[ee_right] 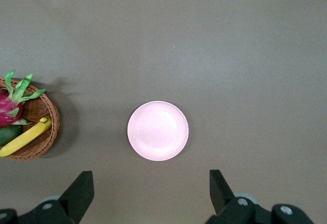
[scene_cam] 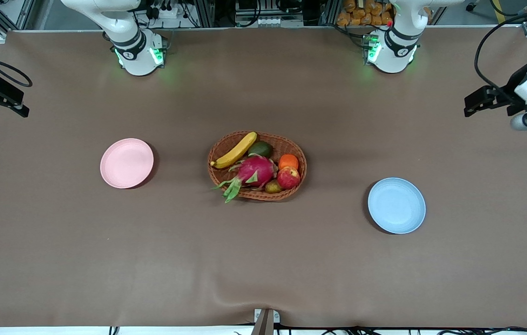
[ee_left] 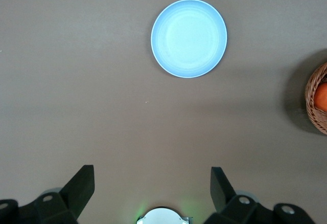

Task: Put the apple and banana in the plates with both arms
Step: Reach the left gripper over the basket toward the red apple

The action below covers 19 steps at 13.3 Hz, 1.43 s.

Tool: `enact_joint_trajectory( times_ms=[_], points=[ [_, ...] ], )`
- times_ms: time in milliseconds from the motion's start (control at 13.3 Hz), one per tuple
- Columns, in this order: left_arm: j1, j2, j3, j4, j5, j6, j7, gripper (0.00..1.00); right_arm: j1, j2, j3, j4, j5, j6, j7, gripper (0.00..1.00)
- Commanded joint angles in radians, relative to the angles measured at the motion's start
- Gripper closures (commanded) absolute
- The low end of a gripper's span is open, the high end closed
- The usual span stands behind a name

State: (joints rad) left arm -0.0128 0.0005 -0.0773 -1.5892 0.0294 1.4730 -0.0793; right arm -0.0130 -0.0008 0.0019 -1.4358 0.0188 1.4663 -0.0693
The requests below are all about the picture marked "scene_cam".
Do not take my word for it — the red apple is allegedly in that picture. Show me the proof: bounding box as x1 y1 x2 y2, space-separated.
277 166 301 189

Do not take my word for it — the yellow banana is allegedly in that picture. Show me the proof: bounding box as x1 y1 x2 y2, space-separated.
210 132 258 169

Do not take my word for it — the light blue plate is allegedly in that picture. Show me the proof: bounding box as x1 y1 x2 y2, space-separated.
368 177 426 235

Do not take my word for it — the pink plate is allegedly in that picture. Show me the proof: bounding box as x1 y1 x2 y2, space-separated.
100 138 155 189

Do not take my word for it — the bag of orange buns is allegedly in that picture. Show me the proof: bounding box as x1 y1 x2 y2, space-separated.
337 0 393 27

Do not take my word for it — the white power strip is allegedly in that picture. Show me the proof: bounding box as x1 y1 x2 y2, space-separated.
149 4 192 19

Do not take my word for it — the brown wicker basket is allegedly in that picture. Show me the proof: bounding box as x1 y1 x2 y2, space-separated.
207 130 308 201

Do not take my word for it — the orange fruit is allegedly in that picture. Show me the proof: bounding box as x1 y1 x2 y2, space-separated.
278 154 300 171

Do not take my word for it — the green avocado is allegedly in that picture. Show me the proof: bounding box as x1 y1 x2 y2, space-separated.
248 141 273 158

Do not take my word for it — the black electronics rack box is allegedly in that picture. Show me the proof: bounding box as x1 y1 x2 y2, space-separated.
235 0 304 27

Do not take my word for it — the pink dragon fruit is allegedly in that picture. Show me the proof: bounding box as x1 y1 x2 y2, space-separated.
211 154 279 203

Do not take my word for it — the brown table mat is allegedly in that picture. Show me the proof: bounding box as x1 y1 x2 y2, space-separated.
0 26 527 328

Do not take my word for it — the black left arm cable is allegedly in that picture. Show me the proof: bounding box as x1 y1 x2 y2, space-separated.
474 4 527 98

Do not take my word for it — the grey metal mount bracket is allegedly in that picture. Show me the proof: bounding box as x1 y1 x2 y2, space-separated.
250 308 280 335

